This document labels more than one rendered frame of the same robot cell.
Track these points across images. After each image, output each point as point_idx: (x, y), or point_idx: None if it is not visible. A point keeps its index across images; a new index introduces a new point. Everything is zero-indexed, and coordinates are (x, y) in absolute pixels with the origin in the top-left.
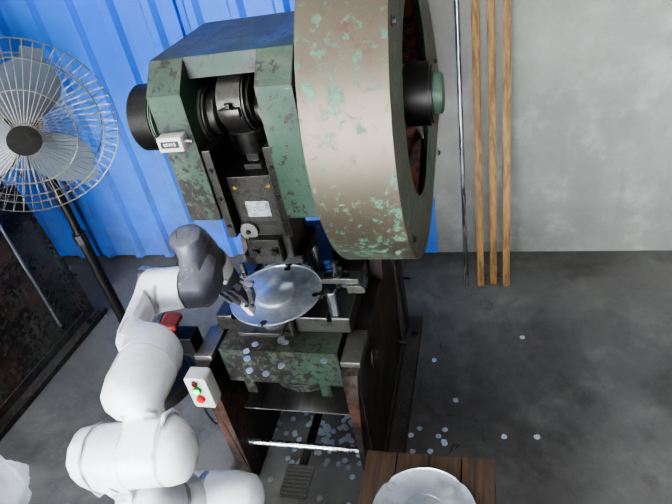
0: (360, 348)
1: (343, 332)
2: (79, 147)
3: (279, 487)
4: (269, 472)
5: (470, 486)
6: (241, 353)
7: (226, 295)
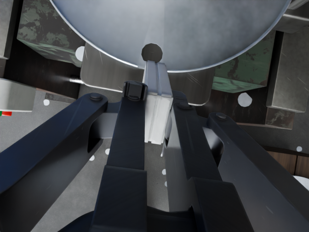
0: (307, 76)
1: (277, 30)
2: None
3: None
4: (89, 89)
5: None
6: (70, 50)
7: (77, 158)
